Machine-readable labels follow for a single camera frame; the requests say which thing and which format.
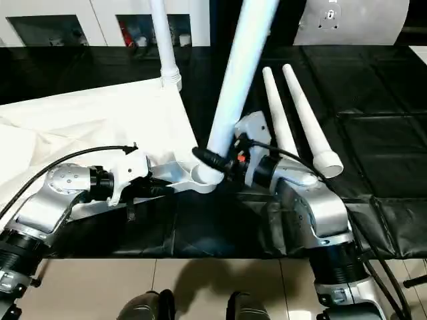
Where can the white plastic table top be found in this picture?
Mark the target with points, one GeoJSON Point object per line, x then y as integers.
{"type": "Point", "coordinates": [100, 116]}

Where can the white plastic table leg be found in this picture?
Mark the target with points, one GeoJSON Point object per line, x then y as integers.
{"type": "Point", "coordinates": [310, 116]}
{"type": "Point", "coordinates": [240, 66]}
{"type": "Point", "coordinates": [165, 40]}
{"type": "Point", "coordinates": [277, 106]}

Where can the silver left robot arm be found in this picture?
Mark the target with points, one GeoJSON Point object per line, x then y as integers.
{"type": "Point", "coordinates": [50, 200]}

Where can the grey left robot foot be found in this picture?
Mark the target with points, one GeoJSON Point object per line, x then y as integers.
{"type": "Point", "coordinates": [143, 306]}

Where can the black box with gold label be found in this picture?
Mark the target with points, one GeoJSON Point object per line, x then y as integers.
{"type": "Point", "coordinates": [217, 23]}

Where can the black work mat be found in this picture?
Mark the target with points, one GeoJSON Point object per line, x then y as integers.
{"type": "Point", "coordinates": [383, 133]}

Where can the white glass door cabinet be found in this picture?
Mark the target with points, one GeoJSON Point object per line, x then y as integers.
{"type": "Point", "coordinates": [50, 6]}

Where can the black metal stand bar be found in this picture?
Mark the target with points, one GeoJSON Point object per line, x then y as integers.
{"type": "Point", "coordinates": [415, 283]}

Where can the flat white board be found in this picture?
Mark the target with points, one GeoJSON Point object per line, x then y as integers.
{"type": "Point", "coordinates": [419, 53]}

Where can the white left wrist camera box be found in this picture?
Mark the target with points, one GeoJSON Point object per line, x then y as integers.
{"type": "Point", "coordinates": [130, 166]}

